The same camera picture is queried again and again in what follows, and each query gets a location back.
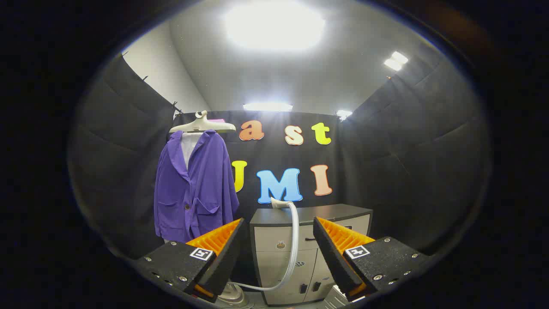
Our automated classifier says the white garment steamer with hose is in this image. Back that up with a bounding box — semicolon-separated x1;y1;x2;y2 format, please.
232;197;300;292

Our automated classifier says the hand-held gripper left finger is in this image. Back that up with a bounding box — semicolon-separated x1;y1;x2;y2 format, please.
136;218;245;303

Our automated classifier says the purple corduroy jacket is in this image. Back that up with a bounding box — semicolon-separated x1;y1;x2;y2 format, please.
154;130;240;243

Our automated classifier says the garment steamer base unit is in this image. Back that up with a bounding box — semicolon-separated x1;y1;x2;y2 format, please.
217;283;250;307

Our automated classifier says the grey cabinet with dark top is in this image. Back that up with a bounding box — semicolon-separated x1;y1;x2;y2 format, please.
250;204;374;306

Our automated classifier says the white clothes hanger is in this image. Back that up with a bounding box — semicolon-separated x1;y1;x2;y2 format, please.
169;110;236;134

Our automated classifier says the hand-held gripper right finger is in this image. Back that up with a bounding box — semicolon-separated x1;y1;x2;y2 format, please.
313;217;431;301

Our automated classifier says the ceiling light panel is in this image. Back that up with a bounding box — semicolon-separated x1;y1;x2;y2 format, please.
243;102;293;112
384;51;409;71
225;0;326;52

